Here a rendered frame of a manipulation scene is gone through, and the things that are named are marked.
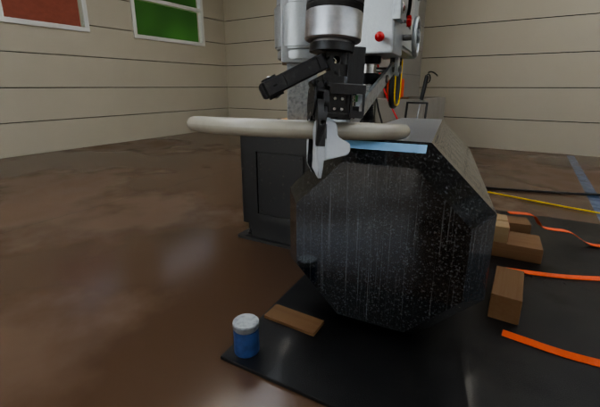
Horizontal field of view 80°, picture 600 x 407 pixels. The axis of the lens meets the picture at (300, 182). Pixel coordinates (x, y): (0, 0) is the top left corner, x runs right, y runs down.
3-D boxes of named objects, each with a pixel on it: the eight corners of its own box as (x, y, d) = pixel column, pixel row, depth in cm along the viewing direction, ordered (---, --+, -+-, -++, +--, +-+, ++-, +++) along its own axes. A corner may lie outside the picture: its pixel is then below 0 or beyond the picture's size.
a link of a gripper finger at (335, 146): (352, 178, 56) (353, 120, 56) (314, 177, 55) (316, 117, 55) (346, 178, 59) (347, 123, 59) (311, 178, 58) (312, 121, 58)
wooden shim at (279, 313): (263, 318, 159) (263, 314, 158) (276, 306, 167) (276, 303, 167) (313, 336, 147) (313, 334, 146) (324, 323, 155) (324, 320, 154)
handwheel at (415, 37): (395, 59, 149) (397, 20, 145) (420, 59, 145) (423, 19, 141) (388, 56, 135) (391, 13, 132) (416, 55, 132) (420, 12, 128)
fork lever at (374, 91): (358, 74, 161) (358, 62, 158) (402, 73, 153) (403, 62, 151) (299, 131, 106) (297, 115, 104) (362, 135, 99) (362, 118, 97)
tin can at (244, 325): (245, 337, 146) (245, 310, 143) (264, 346, 141) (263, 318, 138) (229, 352, 138) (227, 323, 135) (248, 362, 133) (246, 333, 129)
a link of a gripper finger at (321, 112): (327, 145, 54) (328, 87, 54) (317, 145, 54) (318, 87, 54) (320, 148, 59) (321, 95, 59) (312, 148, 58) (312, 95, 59)
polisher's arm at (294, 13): (263, 50, 226) (262, 6, 219) (297, 53, 252) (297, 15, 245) (368, 41, 181) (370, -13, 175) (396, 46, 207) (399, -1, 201)
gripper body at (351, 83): (363, 123, 56) (370, 42, 54) (310, 120, 55) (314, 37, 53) (350, 121, 64) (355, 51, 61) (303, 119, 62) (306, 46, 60)
